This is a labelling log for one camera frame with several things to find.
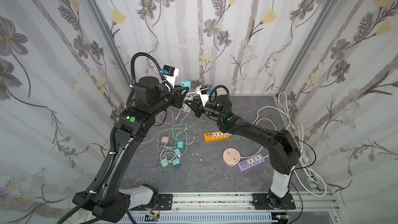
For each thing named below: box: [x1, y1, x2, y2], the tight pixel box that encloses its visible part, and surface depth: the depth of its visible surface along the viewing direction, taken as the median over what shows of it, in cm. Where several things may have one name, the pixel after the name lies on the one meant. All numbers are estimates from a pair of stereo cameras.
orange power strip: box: [204, 131, 230, 143], surface depth 97 cm
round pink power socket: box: [222, 147, 241, 167], surface depth 88 cm
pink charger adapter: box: [160, 134, 169, 146], surface depth 95 cm
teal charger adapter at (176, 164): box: [172, 158, 181, 169], surface depth 86 cm
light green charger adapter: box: [159, 158, 169, 169], surface depth 86 cm
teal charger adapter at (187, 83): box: [180, 79, 193, 92], surface depth 61 cm
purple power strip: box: [237, 154, 266, 172], surface depth 86 cm
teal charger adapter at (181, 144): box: [177, 141, 186, 150], surface depth 93 cm
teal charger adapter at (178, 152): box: [174, 148, 182, 158], surface depth 88 cm
